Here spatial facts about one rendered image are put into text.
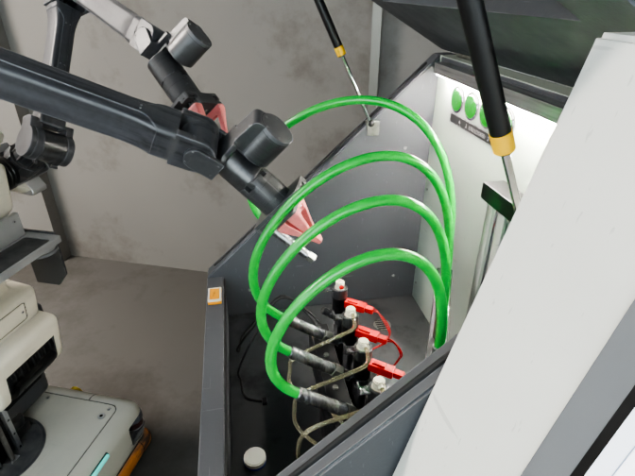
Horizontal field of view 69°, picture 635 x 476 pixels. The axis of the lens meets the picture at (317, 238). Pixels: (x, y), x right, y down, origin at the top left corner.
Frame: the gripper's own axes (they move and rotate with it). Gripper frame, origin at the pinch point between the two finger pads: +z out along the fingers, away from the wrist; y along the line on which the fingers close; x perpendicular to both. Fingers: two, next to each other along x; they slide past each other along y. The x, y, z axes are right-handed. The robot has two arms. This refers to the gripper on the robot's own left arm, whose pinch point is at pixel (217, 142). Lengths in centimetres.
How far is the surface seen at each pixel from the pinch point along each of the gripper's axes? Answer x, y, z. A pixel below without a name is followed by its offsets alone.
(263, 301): -6.2, -25.5, 29.9
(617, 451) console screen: -37, -48, 49
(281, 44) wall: 18, 132, -63
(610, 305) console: -42, -43, 43
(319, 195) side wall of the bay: -0.7, 23.4, 17.2
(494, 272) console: -35, -34, 40
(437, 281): -26, -22, 40
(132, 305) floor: 168, 107, -10
